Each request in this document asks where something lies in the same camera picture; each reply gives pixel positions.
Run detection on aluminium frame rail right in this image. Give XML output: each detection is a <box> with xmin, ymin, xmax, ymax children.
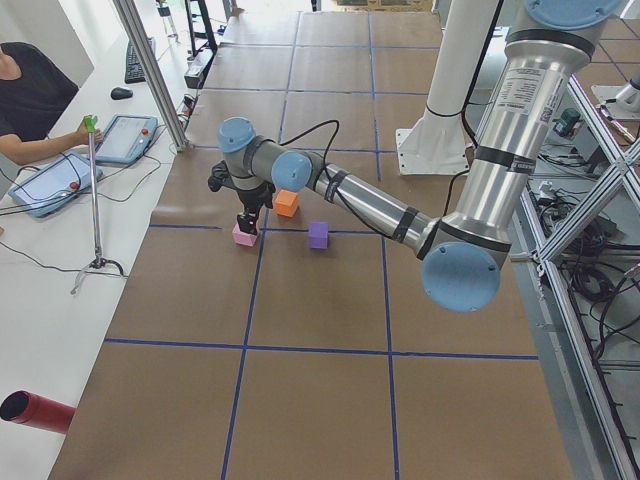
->
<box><xmin>514</xmin><ymin>74</ymin><xmax>640</xmax><ymax>480</ymax></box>

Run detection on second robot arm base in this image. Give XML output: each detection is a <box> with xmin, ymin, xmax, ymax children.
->
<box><xmin>591</xmin><ymin>72</ymin><xmax>639</xmax><ymax>121</ymax></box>

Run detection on purple foam cube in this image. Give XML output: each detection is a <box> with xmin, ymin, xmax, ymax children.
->
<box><xmin>307</xmin><ymin>221</ymin><xmax>329</xmax><ymax>250</ymax></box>

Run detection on red cylinder tube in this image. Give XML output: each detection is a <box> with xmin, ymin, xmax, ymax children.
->
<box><xmin>1</xmin><ymin>390</ymin><xmax>76</xmax><ymax>434</ymax></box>

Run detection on far blue teach pendant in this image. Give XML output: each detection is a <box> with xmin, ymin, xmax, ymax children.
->
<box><xmin>95</xmin><ymin>114</ymin><xmax>159</xmax><ymax>166</ymax></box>

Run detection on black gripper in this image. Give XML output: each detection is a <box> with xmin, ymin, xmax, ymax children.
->
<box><xmin>236</xmin><ymin>182</ymin><xmax>276</xmax><ymax>234</ymax></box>

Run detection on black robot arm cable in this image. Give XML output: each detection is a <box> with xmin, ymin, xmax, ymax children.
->
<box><xmin>279</xmin><ymin>119</ymin><xmax>341</xmax><ymax>181</ymax></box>

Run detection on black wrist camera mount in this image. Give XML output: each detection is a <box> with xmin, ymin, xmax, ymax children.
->
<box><xmin>207</xmin><ymin>160</ymin><xmax>235</xmax><ymax>192</ymax></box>

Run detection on black keyboard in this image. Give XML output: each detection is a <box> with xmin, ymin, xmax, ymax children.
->
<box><xmin>124</xmin><ymin>42</ymin><xmax>145</xmax><ymax>84</ymax></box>

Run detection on grey aluminium frame post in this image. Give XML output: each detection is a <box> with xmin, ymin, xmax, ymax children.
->
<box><xmin>113</xmin><ymin>0</ymin><xmax>188</xmax><ymax>152</ymax></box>

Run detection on black computer mouse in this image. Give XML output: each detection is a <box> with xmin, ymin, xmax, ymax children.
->
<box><xmin>110</xmin><ymin>87</ymin><xmax>133</xmax><ymax>100</ymax></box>

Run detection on person in black shirt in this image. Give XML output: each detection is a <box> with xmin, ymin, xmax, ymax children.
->
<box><xmin>1</xmin><ymin>42</ymin><xmax>89</xmax><ymax>166</ymax></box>

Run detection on near blue teach pendant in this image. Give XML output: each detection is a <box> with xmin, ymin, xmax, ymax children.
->
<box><xmin>8</xmin><ymin>152</ymin><xmax>92</xmax><ymax>218</ymax></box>

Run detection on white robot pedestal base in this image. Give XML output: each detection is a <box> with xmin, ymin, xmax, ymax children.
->
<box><xmin>396</xmin><ymin>0</ymin><xmax>502</xmax><ymax>175</ymax></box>

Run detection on reacher grabber stick green handle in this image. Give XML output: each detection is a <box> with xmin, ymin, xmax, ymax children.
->
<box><xmin>70</xmin><ymin>115</ymin><xmax>125</xmax><ymax>295</ymax></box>

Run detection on blue teach pendant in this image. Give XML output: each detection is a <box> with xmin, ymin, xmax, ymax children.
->
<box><xmin>8</xmin><ymin>152</ymin><xmax>92</xmax><ymax>218</ymax></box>
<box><xmin>95</xmin><ymin>114</ymin><xmax>159</xmax><ymax>166</ymax></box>

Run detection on orange foam cube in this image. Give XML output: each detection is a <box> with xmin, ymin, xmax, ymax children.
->
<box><xmin>274</xmin><ymin>189</ymin><xmax>299</xmax><ymax>218</ymax></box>

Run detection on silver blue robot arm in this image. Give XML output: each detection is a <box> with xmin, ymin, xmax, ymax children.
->
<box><xmin>208</xmin><ymin>1</ymin><xmax>617</xmax><ymax>313</ymax></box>

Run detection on pink foam cube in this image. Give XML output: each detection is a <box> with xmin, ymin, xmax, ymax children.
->
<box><xmin>232</xmin><ymin>224</ymin><xmax>260</xmax><ymax>247</ymax></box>

